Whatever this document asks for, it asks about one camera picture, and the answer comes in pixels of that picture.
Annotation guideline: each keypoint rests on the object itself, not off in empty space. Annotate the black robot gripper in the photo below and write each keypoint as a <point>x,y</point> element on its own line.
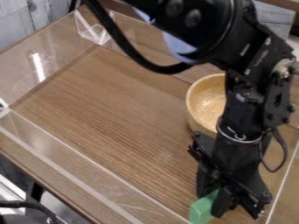
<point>229,169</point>

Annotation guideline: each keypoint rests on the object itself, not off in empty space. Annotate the green rectangular block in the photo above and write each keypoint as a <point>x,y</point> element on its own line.
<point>199,213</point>

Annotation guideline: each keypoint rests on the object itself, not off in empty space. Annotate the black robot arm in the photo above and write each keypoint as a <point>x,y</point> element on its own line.
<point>218,32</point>

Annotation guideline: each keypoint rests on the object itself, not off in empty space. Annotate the brown wooden bowl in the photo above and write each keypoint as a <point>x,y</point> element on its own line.
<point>205,103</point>

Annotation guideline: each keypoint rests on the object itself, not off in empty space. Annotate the black table leg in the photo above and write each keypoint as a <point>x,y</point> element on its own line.
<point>35,192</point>

